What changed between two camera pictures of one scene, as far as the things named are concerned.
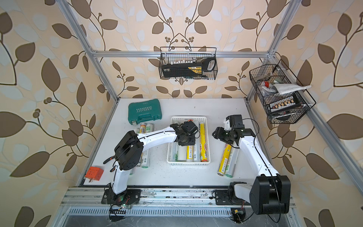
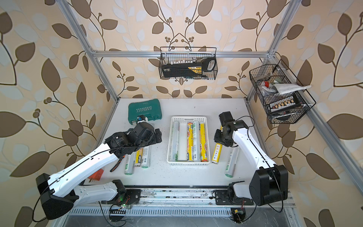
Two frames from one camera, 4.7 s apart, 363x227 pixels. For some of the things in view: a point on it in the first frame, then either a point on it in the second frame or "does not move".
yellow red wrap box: (203, 142) does not move
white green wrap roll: (174, 151) does not move
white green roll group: (196, 148) does not move
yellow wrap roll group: (225, 160) → (217, 151)
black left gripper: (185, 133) → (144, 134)
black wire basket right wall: (284, 98) does not move
